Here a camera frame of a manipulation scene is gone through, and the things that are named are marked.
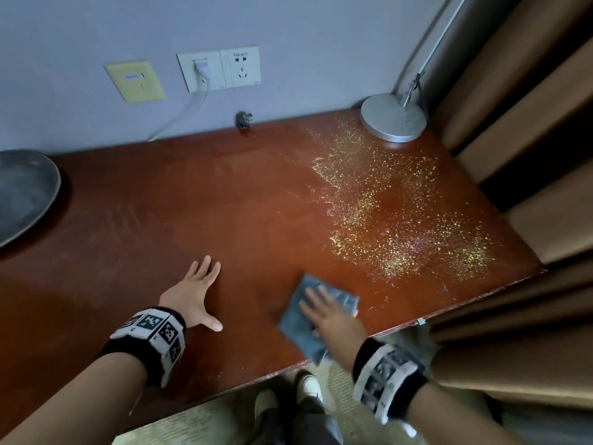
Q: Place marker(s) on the round grey tray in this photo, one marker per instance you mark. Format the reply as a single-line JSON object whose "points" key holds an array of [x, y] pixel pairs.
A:
{"points": [[23, 194]]}

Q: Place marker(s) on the person's right hand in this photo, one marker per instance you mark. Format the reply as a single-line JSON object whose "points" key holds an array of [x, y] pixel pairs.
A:
{"points": [[340, 333]]}

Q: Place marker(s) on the person's left hand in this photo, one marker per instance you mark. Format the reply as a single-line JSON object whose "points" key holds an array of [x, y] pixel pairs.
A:
{"points": [[187, 298]]}

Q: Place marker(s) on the person's right fingers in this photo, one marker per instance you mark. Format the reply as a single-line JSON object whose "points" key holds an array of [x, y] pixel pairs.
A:
{"points": [[324, 303]]}

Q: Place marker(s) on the white shoe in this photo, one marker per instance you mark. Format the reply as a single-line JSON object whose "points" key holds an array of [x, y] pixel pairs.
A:
{"points": [[265, 405], [309, 386]]}

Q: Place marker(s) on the person's right forearm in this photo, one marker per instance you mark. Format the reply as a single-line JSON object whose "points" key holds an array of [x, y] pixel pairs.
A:
{"points": [[454, 421]]}

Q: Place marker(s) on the spilled gold glitter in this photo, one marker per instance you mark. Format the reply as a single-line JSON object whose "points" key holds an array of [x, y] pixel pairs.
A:
{"points": [[394, 213]]}

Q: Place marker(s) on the blue grey cleaning cloth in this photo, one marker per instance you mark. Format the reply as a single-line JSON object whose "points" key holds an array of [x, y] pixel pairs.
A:
{"points": [[296, 326]]}

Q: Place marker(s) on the brown curtain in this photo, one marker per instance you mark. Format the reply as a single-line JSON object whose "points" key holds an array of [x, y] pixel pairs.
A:
{"points": [[532, 111]]}

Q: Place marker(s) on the person's left thumb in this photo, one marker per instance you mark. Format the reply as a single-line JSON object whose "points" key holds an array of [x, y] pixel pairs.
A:
{"points": [[212, 323]]}

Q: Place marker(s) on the person's left forearm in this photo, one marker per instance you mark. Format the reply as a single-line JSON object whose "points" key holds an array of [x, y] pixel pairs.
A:
{"points": [[78, 403]]}

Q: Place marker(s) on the black power plug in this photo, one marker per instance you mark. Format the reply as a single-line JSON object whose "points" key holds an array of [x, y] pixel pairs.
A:
{"points": [[244, 120]]}

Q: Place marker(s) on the yellow wall plate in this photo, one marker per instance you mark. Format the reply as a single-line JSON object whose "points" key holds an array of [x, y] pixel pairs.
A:
{"points": [[135, 83]]}

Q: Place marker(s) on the dark trousers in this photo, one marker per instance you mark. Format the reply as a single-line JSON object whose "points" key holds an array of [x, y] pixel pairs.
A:
{"points": [[305, 426]]}

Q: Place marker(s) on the black white marker wristband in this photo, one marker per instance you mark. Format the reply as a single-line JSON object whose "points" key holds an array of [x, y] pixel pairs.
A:
{"points": [[384, 375], [153, 338]]}

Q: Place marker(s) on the round silver lamp base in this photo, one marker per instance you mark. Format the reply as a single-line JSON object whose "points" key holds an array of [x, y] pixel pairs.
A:
{"points": [[394, 119]]}

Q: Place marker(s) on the white power plug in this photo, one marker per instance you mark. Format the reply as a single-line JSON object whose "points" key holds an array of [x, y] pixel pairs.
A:
{"points": [[202, 70]]}

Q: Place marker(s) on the white wall socket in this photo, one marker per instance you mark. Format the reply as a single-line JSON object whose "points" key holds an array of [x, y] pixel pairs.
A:
{"points": [[187, 71], [241, 67]]}

